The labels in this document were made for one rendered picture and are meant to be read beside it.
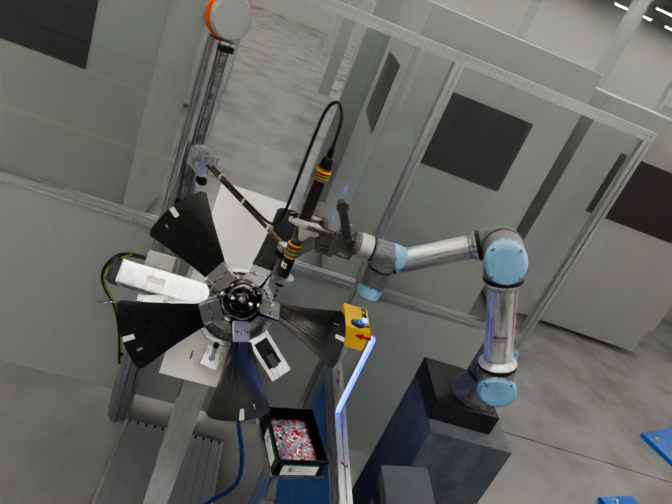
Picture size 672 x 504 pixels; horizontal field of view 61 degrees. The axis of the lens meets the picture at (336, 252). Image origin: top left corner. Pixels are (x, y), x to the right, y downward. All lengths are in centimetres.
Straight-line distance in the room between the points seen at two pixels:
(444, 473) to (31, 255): 189
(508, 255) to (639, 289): 442
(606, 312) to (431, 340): 341
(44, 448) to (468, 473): 175
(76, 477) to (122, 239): 100
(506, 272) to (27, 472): 204
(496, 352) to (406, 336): 102
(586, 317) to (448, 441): 409
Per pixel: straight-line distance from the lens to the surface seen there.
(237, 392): 175
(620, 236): 565
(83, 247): 266
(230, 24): 210
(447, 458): 206
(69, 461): 281
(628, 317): 613
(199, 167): 211
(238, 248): 204
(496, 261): 164
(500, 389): 183
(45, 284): 281
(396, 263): 169
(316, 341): 178
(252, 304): 173
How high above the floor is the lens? 214
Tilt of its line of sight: 24 degrees down
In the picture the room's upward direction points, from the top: 23 degrees clockwise
